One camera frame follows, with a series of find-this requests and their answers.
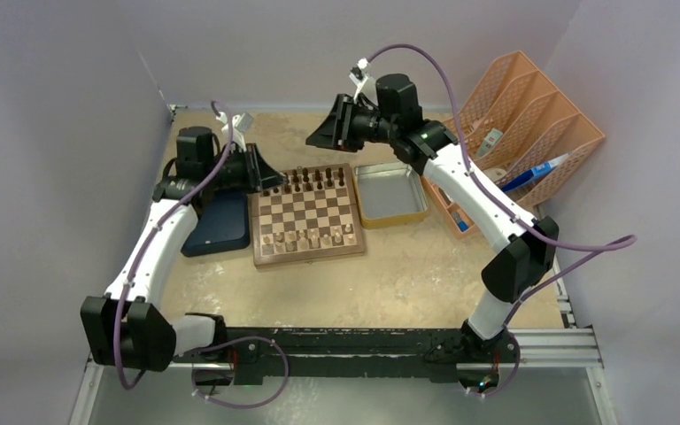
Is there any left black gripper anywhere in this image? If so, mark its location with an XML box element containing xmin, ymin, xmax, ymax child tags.
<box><xmin>203</xmin><ymin>143</ymin><xmax>286</xmax><ymax>194</ymax></box>

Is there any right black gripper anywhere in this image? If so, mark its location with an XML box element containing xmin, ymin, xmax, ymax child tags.
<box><xmin>308</xmin><ymin>94</ymin><xmax>399</xmax><ymax>154</ymax></box>

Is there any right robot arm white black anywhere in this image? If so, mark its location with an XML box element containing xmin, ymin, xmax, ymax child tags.
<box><xmin>305</xmin><ymin>73</ymin><xmax>559</xmax><ymax>360</ymax></box>

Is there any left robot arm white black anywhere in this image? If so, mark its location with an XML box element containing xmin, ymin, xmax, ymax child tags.
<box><xmin>80</xmin><ymin>125</ymin><xmax>284</xmax><ymax>373</ymax></box>

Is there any wooden chess board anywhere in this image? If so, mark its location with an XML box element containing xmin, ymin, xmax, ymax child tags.
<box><xmin>249</xmin><ymin>163</ymin><xmax>367</xmax><ymax>267</ymax></box>

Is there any dark blue tin lid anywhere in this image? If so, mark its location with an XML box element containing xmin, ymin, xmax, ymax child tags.
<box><xmin>181</xmin><ymin>191</ymin><xmax>251</xmax><ymax>258</ymax></box>

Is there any gold metal tin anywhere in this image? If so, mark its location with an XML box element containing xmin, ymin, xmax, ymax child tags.
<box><xmin>353</xmin><ymin>161</ymin><xmax>429</xmax><ymax>229</ymax></box>

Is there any white card pack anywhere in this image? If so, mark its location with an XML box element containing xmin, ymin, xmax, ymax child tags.
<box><xmin>476</xmin><ymin>127</ymin><xmax>503</xmax><ymax>158</ymax></box>

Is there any orange plastic file organizer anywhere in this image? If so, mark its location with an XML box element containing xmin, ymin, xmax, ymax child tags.
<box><xmin>444</xmin><ymin>50</ymin><xmax>605</xmax><ymax>212</ymax></box>

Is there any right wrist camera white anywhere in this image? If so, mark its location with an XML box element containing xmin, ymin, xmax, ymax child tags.
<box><xmin>349</xmin><ymin>58</ymin><xmax>377</xmax><ymax>104</ymax></box>

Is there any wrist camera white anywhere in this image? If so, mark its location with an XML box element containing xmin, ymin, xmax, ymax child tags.
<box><xmin>349</xmin><ymin>58</ymin><xmax>377</xmax><ymax>104</ymax></box>
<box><xmin>217</xmin><ymin>112</ymin><xmax>254</xmax><ymax>152</ymax></box>

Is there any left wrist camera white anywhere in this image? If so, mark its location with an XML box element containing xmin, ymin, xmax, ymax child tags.
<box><xmin>217</xmin><ymin>112</ymin><xmax>254</xmax><ymax>152</ymax></box>

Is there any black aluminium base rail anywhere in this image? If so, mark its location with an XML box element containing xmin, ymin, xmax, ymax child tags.
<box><xmin>85</xmin><ymin>326</ymin><xmax>605</xmax><ymax>389</ymax></box>

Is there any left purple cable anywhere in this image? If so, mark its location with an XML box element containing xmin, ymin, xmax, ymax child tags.
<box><xmin>113</xmin><ymin>100</ymin><xmax>236</xmax><ymax>390</ymax></box>

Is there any purple cable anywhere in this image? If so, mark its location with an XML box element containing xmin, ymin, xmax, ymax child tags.
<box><xmin>367</xmin><ymin>42</ymin><xmax>638</xmax><ymax>400</ymax></box>
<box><xmin>113</xmin><ymin>100</ymin><xmax>236</xmax><ymax>390</ymax></box>

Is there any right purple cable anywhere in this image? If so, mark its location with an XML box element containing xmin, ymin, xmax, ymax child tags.
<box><xmin>367</xmin><ymin>42</ymin><xmax>638</xmax><ymax>400</ymax></box>

